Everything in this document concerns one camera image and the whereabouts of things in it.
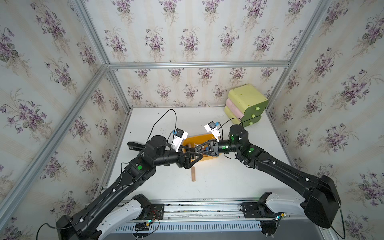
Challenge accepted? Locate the tan lipstick tube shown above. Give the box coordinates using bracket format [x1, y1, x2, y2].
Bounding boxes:
[191, 167, 196, 182]

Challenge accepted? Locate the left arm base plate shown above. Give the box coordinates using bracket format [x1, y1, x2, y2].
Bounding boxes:
[135, 204, 165, 221]

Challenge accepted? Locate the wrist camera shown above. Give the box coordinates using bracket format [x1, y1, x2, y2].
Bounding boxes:
[172, 128, 188, 153]
[204, 121, 221, 142]

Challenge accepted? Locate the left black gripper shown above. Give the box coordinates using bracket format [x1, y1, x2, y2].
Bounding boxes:
[152, 145, 203, 171]

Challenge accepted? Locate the black stapler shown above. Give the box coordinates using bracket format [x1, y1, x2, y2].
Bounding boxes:
[127, 142, 146, 152]

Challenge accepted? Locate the yellow plastic storage box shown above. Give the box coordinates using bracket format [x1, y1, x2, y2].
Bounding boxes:
[182, 134, 217, 162]

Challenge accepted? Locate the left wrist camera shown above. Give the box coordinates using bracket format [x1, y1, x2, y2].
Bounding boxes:
[172, 128, 188, 153]

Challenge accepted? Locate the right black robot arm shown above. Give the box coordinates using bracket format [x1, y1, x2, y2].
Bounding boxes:
[195, 125, 341, 229]

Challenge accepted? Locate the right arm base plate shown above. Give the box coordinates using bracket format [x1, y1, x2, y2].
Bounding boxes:
[239, 202, 285, 221]

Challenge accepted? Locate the green pink drawer organizer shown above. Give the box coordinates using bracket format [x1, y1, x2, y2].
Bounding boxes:
[224, 84, 269, 127]

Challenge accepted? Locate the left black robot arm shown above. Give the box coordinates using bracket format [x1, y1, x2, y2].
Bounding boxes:
[56, 135, 203, 240]

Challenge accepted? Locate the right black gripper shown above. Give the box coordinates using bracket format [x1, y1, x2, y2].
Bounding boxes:
[194, 138, 242, 160]

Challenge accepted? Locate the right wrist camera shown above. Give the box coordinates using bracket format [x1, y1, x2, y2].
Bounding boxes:
[204, 121, 221, 142]

